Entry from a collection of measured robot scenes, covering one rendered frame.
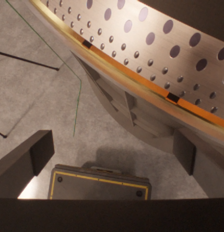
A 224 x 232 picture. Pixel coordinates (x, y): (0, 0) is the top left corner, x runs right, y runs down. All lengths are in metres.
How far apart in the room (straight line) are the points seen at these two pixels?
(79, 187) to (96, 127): 0.54
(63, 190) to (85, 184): 0.17
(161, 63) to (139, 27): 0.06
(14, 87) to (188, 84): 1.84
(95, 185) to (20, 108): 1.12
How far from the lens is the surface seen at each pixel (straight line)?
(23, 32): 2.21
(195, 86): 0.25
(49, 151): 0.16
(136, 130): 1.39
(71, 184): 1.22
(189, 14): 0.23
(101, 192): 1.17
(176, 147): 0.17
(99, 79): 0.70
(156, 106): 0.26
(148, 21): 0.25
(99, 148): 1.45
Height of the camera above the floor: 1.42
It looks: 78 degrees down
